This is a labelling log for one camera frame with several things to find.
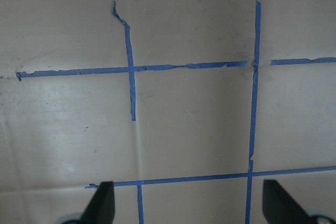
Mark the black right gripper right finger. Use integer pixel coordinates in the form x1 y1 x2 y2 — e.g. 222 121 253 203
262 179 310 224

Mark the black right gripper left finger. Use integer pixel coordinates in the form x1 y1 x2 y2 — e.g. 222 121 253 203
80 182 115 224

